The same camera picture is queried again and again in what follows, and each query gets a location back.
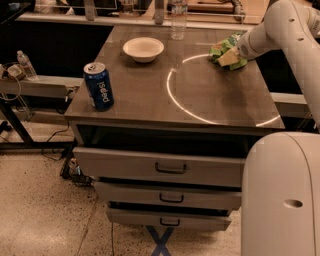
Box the grey drawer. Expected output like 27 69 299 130
73 147 245 188
94 182 241 211
106 209 232 231

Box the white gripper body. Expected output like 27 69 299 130
237 29 264 60

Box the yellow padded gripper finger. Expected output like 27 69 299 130
218 47 240 67

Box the side bench with black frame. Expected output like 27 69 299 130
0 75 83 150

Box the bottom grey drawer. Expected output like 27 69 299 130
106 209 232 231

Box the white bowl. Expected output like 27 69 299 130
123 37 164 63

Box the top grey drawer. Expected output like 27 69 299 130
73 147 245 188

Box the grey drawer cabinet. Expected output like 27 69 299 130
65 26 284 217

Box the small water bottle on bench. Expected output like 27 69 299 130
17 50 38 81

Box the white device with cables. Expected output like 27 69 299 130
0 62 24 80

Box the clear plastic water bottle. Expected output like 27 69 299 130
171 0 188 40

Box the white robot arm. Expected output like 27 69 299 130
218 0 320 256

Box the blue Pepsi can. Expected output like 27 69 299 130
83 62 114 111

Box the green rice chip bag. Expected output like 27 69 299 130
209 32 247 70

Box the middle grey drawer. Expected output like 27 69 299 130
94 182 241 211

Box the blue tape cross marker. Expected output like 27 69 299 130
146 226 174 256

